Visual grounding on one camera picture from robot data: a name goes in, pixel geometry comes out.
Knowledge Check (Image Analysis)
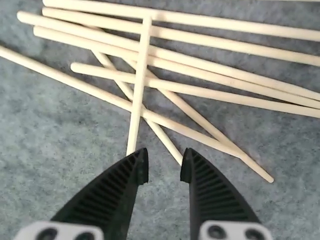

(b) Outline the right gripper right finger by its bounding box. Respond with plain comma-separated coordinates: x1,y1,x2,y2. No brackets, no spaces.
180,147,274,240

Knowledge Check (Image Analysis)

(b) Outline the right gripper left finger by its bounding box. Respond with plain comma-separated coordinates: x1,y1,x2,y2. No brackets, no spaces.
14,147,149,240

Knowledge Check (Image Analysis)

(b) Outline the wooden chopstick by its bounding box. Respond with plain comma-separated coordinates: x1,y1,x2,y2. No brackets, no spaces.
91,48,184,167
0,45,242,159
16,10,320,102
41,6,320,67
32,25,320,110
124,58,275,184
41,0,320,42
70,62,320,119
125,15,153,157

